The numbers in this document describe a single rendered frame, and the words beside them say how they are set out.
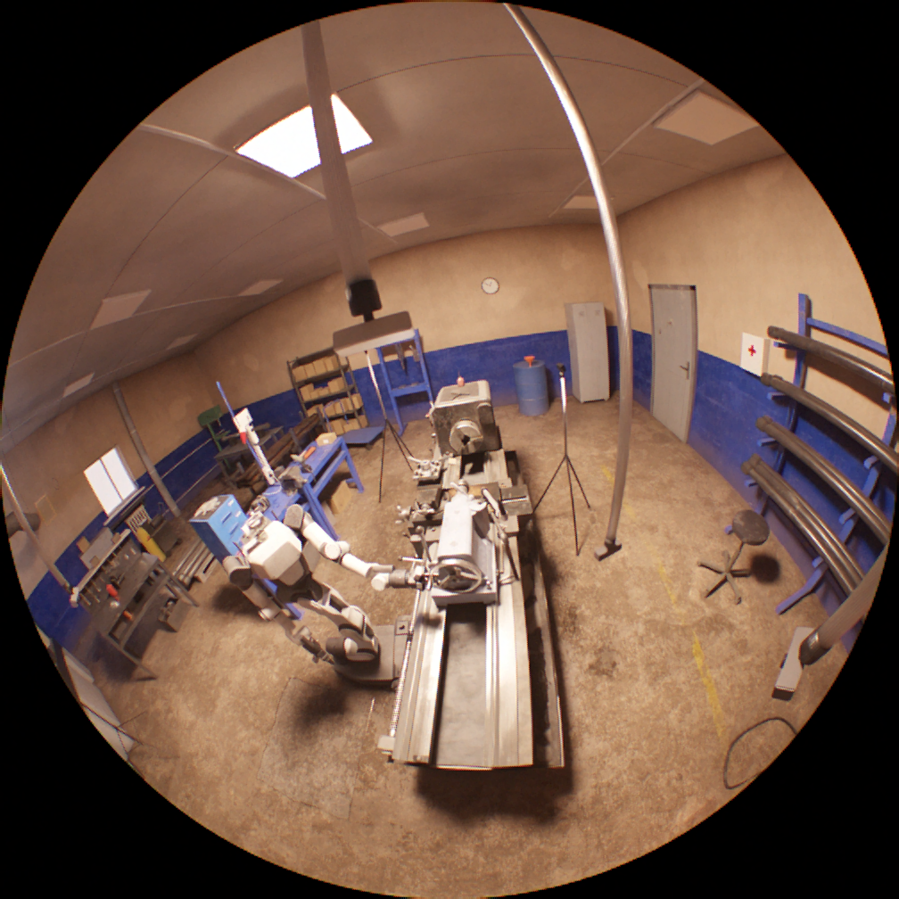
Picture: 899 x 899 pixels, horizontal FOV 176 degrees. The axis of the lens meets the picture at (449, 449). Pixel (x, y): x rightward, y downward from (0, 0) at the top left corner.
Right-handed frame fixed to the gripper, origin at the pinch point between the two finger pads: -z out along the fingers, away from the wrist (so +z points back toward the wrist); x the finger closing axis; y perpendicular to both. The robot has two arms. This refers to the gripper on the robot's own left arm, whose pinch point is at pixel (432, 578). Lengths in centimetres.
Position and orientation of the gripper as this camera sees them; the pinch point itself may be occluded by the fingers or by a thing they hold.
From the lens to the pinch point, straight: 130.5
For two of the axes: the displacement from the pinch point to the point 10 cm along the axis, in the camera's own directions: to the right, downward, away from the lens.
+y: -2.1, -8.6, -4.6
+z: -9.7, 1.5, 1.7
